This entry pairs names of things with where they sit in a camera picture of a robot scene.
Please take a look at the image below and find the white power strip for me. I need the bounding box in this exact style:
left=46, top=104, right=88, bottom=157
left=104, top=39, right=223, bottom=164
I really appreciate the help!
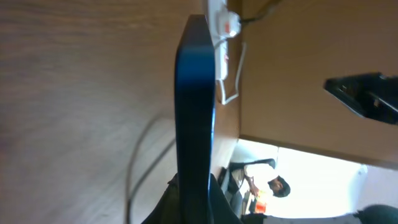
left=206, top=0, right=228, bottom=80

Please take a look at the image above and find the white USB charger adapter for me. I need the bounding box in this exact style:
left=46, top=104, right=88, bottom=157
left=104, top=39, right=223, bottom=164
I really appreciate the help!
left=217, top=9, right=241, bottom=39

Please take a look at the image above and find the white power strip cord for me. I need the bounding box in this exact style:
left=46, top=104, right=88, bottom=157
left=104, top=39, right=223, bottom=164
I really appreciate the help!
left=217, top=42, right=248, bottom=106

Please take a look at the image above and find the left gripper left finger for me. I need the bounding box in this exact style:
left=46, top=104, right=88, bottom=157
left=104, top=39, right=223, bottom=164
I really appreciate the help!
left=142, top=174, right=180, bottom=224

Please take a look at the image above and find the seated person white shirt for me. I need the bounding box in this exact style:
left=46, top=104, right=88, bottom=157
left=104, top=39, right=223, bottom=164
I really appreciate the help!
left=228, top=158, right=292, bottom=215

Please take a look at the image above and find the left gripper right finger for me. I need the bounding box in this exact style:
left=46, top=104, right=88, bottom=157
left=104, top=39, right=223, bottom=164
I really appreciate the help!
left=210, top=174, right=241, bottom=224

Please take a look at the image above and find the brown wooden side partition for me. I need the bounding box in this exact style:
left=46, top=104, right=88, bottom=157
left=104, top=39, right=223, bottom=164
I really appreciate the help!
left=240, top=0, right=397, bottom=169

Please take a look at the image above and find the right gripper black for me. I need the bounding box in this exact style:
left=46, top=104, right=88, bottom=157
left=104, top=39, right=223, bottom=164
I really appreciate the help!
left=323, top=72, right=397, bottom=125

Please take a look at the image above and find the blue Samsung Galaxy smartphone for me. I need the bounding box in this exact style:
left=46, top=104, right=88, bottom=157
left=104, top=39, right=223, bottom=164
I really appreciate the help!
left=174, top=14, right=215, bottom=224

